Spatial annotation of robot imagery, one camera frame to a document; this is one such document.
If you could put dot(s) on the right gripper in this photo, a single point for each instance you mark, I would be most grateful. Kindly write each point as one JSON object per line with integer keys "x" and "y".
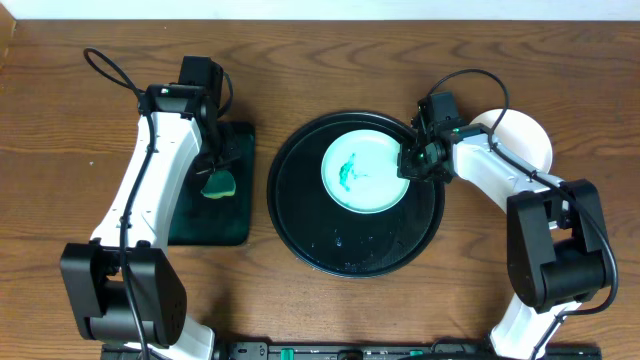
{"x": 405, "y": 169}

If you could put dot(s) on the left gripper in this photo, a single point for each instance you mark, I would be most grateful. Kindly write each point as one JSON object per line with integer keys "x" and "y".
{"x": 215, "y": 163}

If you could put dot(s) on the green yellow sponge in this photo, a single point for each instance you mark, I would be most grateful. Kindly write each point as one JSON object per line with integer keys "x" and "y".
{"x": 220, "y": 184}

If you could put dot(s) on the light green plate top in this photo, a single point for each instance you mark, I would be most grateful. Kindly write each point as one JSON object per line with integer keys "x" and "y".
{"x": 359, "y": 172}

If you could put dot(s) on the white plate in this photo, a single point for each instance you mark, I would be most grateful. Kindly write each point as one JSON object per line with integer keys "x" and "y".
{"x": 524, "y": 137}

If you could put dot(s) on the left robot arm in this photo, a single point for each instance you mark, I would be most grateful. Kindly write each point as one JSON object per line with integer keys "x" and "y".
{"x": 121, "y": 285}

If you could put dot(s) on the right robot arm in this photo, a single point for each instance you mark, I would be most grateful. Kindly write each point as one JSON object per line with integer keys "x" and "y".
{"x": 559, "y": 259}

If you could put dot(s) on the black rectangular tray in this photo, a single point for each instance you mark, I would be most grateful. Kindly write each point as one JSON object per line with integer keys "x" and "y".
{"x": 202, "y": 221}

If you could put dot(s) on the round black tray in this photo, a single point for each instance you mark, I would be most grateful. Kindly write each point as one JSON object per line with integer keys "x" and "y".
{"x": 331, "y": 238}

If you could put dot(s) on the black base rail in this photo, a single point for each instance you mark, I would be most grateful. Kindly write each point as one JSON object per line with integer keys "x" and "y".
{"x": 442, "y": 349}

